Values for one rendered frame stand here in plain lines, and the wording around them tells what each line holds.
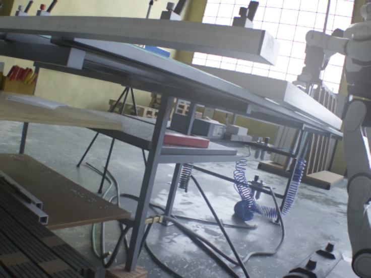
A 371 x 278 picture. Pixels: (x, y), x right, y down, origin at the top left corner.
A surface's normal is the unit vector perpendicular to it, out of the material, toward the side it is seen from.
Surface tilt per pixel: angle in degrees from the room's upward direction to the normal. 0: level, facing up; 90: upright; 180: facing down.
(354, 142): 111
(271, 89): 90
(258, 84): 90
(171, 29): 90
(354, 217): 115
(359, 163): 90
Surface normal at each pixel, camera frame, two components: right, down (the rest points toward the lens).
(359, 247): -0.59, -0.08
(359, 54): -0.38, 0.56
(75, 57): 0.82, 0.24
